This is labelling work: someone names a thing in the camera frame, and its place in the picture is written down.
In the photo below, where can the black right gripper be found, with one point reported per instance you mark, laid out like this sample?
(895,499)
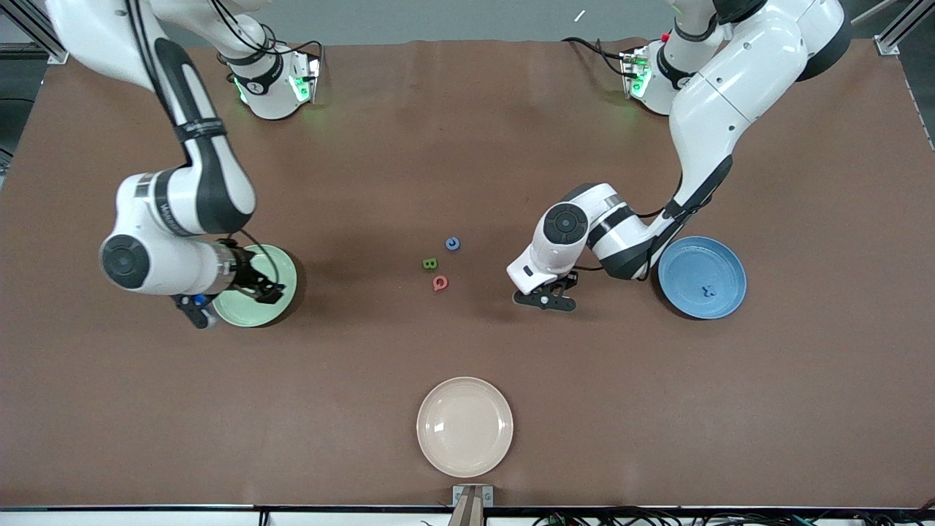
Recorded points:
(242,272)

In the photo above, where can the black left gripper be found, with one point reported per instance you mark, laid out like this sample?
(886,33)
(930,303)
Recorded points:
(571,282)

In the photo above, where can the blue letter C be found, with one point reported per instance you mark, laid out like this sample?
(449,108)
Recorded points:
(448,244)

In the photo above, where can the red letter Q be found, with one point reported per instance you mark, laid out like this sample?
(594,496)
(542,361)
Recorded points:
(434,282)

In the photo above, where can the green letter B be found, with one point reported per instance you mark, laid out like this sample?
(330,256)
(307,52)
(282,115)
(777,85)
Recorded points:
(427,264)

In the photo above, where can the blue letter x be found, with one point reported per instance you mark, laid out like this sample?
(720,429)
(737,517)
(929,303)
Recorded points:
(707,290)

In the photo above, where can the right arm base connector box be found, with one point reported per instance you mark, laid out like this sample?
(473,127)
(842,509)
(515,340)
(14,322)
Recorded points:
(305,80)

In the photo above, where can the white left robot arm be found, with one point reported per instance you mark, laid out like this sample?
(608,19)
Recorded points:
(730,95)

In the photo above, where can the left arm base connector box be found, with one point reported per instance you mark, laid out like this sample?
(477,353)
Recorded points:
(634,73)

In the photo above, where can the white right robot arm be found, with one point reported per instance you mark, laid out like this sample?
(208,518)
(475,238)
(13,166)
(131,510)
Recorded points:
(161,212)

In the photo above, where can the green plate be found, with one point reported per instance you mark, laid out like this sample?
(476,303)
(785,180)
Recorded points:
(252,315)

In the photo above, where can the brown table cover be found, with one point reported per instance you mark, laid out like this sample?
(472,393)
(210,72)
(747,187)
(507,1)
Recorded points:
(621,402)

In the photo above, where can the cream plate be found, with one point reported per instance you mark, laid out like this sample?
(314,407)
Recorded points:
(464,427)

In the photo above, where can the blue plate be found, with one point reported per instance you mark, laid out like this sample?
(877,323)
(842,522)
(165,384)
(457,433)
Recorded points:
(694,270)

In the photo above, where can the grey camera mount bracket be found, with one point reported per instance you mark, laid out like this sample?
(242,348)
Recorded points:
(471,511)

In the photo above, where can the aluminium frame profile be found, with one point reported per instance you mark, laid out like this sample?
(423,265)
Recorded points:
(57,52)
(887,45)

